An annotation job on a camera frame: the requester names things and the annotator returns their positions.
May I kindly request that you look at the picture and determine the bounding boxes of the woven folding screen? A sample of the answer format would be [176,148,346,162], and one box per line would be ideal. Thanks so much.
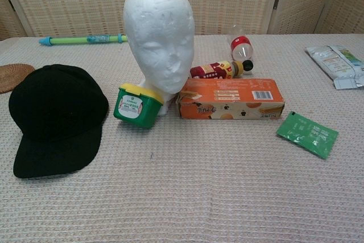
[0,0,364,42]

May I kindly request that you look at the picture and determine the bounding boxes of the beige woven tablecloth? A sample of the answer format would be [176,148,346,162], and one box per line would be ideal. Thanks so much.
[0,34,364,243]

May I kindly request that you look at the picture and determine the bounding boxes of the green and blue water squirter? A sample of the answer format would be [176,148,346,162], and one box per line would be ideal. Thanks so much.
[39,34,129,47]

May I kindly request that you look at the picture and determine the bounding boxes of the white snack bag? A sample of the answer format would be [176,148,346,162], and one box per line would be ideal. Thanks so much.
[305,45,364,90]

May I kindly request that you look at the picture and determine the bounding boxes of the orange biscuit box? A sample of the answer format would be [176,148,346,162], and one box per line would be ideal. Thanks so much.
[175,77,286,121]

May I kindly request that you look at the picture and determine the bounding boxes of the green tub with yellow lid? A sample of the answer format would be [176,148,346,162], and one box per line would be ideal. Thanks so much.
[113,83,165,128]

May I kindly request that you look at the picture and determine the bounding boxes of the brown bottle with black cap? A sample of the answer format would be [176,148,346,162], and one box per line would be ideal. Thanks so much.
[189,59,254,80]

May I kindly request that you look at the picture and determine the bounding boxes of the green sachet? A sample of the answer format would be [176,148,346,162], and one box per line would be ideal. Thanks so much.
[275,110,340,160]

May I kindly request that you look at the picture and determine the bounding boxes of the clear bottle with red label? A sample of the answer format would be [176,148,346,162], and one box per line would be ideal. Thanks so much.
[226,23,255,62]

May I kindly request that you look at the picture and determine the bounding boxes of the black baseball cap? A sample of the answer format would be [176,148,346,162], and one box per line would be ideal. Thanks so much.
[8,64,110,179]

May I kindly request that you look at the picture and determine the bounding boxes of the round woven rattan coaster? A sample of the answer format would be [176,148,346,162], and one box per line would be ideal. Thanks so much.
[0,64,36,94]

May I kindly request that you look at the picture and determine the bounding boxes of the white foam mannequin head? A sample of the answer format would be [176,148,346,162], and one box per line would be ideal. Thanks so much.
[123,0,195,116]

